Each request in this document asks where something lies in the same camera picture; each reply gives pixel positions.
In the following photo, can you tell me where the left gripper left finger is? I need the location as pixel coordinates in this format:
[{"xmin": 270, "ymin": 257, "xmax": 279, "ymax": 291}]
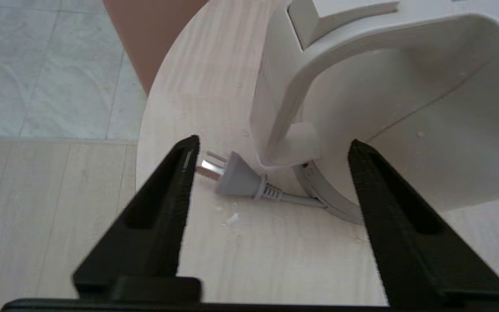
[{"xmin": 72, "ymin": 135, "xmax": 202, "ymax": 302}]

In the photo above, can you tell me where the grey kettle base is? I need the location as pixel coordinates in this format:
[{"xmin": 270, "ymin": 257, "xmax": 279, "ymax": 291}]
[{"xmin": 293, "ymin": 160, "xmax": 363, "ymax": 225}]

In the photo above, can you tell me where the grey power plug with cord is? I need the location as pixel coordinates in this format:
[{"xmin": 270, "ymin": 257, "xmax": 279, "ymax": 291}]
[{"xmin": 195, "ymin": 150, "xmax": 327, "ymax": 208}]

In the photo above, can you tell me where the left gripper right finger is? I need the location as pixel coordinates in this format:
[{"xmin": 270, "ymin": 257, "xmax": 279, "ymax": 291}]
[{"xmin": 347, "ymin": 139, "xmax": 499, "ymax": 309}]

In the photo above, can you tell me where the white electric kettle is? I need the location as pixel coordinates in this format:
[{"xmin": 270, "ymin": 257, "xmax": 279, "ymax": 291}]
[{"xmin": 249, "ymin": 0, "xmax": 499, "ymax": 212}]

